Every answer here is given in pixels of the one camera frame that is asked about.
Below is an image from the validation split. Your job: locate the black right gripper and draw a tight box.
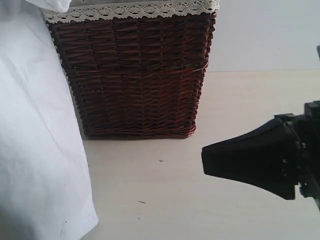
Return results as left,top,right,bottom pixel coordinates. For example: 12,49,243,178
201,101,320,200

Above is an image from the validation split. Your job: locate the white t-shirt red lettering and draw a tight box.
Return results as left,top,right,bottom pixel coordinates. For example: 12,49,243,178
0,0,99,240

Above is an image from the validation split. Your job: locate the brown wicker basket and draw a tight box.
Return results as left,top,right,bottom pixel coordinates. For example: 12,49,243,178
48,12,217,139

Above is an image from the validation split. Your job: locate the cream lace basket liner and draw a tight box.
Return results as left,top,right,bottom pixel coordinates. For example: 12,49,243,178
42,0,220,23

